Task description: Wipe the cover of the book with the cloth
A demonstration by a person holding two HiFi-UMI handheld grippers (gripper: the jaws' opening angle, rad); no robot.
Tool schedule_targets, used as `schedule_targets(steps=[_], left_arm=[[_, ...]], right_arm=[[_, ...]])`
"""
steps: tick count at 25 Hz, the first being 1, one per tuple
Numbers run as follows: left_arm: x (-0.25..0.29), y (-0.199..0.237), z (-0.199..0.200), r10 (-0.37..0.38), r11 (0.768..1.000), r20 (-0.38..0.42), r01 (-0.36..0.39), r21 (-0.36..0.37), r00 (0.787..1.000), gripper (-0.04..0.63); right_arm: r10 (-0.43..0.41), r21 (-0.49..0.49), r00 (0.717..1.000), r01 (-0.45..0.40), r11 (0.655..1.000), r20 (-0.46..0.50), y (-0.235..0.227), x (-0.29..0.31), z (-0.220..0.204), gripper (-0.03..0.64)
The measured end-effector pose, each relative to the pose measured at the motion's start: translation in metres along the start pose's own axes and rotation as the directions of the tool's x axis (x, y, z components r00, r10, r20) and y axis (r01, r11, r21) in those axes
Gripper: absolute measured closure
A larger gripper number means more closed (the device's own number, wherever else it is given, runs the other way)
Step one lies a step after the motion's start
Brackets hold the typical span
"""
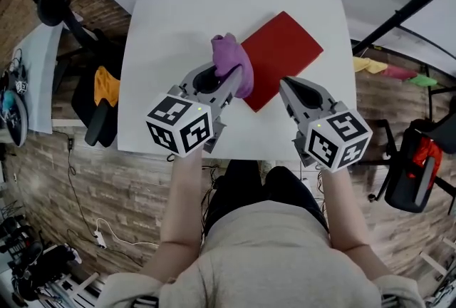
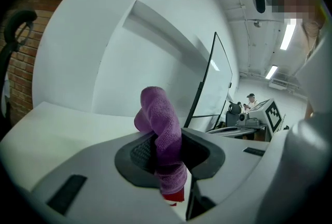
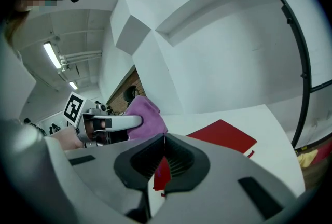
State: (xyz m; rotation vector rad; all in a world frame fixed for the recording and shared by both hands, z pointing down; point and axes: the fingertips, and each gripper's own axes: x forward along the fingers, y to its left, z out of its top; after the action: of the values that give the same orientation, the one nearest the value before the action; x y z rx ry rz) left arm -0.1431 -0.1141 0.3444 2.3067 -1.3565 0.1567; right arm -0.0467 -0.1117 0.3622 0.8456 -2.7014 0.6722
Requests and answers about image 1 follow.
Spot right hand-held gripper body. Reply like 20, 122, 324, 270
291, 100, 373, 173

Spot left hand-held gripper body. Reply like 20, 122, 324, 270
145, 84, 233, 158

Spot purple cloth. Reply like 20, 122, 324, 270
210, 32, 255, 100

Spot red book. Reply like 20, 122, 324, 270
240, 10, 324, 113

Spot person's left forearm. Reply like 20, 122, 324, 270
159, 148, 204, 247

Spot person's right forearm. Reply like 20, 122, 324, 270
320, 167, 370, 250

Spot yellow cloth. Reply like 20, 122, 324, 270
352, 56, 388, 74

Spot magenta cloth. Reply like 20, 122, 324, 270
380, 63, 418, 81

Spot black mesh office chair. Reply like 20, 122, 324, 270
368, 96, 456, 215

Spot orange cloth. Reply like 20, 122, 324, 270
93, 66, 121, 108

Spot person's black trousers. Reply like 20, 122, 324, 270
204, 158, 331, 240

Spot red cloth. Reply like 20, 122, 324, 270
411, 137, 444, 179

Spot green cloth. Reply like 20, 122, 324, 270
408, 73, 438, 88

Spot white power strip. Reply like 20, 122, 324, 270
93, 230, 108, 250

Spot person's beige shirt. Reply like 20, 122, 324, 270
95, 200, 427, 308

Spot light blue table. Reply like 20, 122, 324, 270
13, 21, 65, 133

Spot round dark tray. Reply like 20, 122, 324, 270
0, 88, 29, 148

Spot black floor cable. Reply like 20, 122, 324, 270
53, 130, 143, 267

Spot white power cable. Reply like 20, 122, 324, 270
95, 217, 160, 247

